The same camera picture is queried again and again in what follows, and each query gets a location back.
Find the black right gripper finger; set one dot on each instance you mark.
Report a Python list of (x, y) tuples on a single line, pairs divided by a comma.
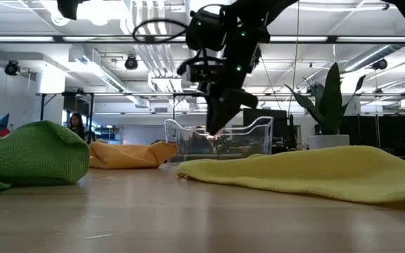
[(244, 98), (220, 116)]

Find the orange microfiber towel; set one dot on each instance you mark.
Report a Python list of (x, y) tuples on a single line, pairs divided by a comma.
[(128, 154)]

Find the yellow microfiber towel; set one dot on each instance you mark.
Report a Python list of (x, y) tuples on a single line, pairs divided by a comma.
[(322, 172)]

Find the green cloth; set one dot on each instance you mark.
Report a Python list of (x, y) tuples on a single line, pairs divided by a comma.
[(30, 154)]

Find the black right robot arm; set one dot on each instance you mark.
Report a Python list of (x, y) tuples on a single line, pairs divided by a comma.
[(251, 17)]

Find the clear plastic bin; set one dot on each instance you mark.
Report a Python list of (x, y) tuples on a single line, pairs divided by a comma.
[(251, 140)]

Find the black computer monitor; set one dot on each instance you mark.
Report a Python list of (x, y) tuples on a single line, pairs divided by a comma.
[(280, 121)]

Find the green succulent plant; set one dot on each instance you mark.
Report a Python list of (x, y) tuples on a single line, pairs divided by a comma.
[(329, 102)]

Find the black ceiling spotlight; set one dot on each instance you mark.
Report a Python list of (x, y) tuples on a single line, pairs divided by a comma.
[(379, 64), (12, 68), (131, 63)]

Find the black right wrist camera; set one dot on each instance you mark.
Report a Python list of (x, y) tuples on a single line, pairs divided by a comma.
[(202, 72)]

